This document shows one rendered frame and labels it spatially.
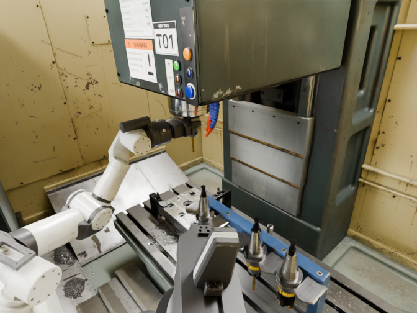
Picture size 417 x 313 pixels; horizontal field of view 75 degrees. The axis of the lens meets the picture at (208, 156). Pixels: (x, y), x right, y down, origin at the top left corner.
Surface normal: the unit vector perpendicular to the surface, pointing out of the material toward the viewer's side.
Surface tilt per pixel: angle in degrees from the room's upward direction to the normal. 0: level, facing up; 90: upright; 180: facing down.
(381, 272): 0
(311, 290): 0
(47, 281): 101
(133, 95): 90
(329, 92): 90
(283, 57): 90
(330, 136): 90
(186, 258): 16
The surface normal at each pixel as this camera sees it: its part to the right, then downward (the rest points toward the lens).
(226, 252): 0.11, 0.58
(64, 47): 0.65, 0.31
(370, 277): -0.04, -0.90
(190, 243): 0.19, -0.80
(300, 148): -0.77, 0.31
